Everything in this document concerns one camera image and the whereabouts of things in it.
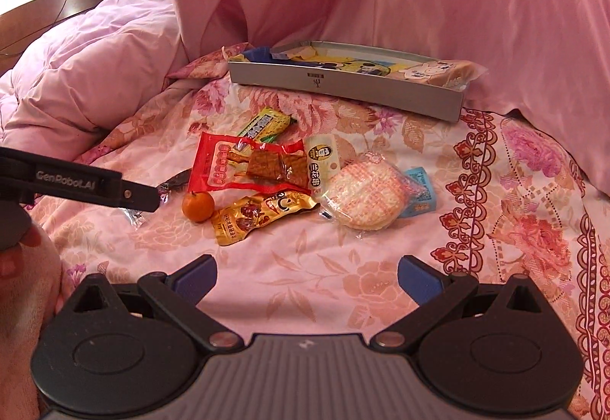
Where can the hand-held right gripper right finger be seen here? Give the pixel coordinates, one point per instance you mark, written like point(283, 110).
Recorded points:
point(419, 279)

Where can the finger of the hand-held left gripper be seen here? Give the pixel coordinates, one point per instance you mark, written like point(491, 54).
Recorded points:
point(95, 184)

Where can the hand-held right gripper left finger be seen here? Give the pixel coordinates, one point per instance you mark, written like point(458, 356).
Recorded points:
point(195, 279)

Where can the clear candy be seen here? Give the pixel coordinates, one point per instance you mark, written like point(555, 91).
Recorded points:
point(135, 217)

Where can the small orange tangerine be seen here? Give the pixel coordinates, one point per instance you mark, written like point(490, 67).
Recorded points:
point(198, 206)

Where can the silver candy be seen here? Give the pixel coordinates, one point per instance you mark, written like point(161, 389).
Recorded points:
point(176, 182)

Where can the light blue small packet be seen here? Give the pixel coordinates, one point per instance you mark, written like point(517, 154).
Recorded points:
point(422, 196)

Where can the golden snack packet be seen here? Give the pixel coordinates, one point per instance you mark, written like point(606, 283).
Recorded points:
point(257, 215)

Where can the round rice cracker packet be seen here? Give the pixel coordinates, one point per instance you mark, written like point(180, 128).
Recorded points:
point(367, 193)

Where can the red snack packet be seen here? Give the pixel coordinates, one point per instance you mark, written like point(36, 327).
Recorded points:
point(214, 162)

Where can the white packet with face print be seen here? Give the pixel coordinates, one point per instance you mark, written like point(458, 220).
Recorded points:
point(324, 158)

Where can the yellow green candy packet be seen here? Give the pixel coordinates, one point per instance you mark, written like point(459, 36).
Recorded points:
point(264, 124)

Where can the grey cardboard box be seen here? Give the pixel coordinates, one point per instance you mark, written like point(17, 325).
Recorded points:
point(333, 84)

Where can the person's left forearm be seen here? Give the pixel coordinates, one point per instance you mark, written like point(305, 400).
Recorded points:
point(28, 329)

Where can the person's left hand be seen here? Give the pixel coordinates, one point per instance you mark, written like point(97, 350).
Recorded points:
point(31, 240)

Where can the floral bed sheet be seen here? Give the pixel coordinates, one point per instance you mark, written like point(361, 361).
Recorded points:
point(309, 267)

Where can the pink quilt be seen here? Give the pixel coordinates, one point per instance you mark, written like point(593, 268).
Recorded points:
point(95, 58)

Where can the wooden headboard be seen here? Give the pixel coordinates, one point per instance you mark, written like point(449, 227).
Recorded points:
point(28, 27)

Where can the beige cartoon snack packet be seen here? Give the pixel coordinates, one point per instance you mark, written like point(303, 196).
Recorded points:
point(443, 72)

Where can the yellow blue printed bag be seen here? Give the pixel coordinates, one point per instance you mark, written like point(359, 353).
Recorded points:
point(333, 60)

